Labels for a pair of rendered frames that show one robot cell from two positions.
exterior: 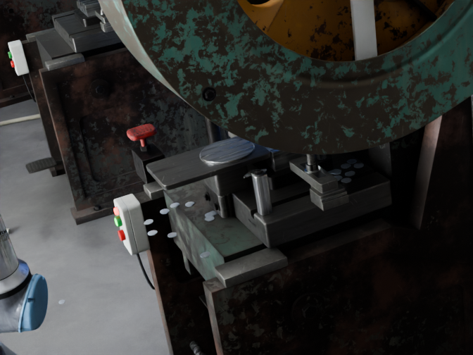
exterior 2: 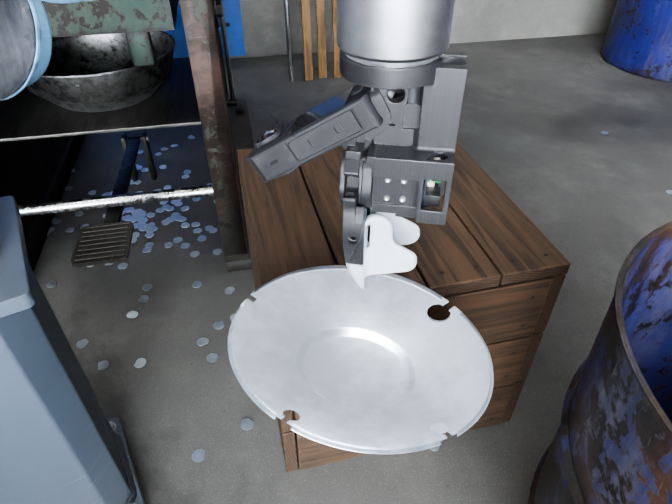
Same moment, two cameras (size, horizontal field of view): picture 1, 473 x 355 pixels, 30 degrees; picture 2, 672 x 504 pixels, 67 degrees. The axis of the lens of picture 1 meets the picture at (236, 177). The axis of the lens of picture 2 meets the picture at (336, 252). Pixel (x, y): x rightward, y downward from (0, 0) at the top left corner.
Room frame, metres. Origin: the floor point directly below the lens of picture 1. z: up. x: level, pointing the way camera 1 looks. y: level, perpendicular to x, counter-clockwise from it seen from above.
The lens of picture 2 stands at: (1.18, 0.94, 0.75)
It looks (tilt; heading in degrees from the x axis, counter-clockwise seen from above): 39 degrees down; 277
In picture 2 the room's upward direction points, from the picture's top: straight up
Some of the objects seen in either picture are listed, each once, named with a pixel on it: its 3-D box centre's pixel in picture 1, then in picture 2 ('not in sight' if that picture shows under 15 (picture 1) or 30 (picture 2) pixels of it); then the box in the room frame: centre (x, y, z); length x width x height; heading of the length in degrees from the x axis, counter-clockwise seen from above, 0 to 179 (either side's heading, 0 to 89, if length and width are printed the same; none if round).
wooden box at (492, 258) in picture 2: not in sight; (372, 284); (1.20, 0.31, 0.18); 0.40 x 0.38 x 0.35; 111
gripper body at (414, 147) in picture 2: not in sight; (396, 135); (1.18, 0.59, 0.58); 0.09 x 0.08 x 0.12; 177
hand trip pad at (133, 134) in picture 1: (143, 142); not in sight; (2.08, 0.22, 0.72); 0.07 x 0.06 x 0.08; 109
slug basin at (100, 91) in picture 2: not in sight; (101, 71); (1.84, -0.11, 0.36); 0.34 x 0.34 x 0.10
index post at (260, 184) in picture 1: (262, 191); not in sight; (1.63, -0.05, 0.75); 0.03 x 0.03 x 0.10; 19
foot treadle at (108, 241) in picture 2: not in sight; (120, 188); (1.79, 0.02, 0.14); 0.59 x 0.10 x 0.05; 109
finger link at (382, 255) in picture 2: not in sight; (382, 258); (1.18, 0.61, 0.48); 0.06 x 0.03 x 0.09; 176
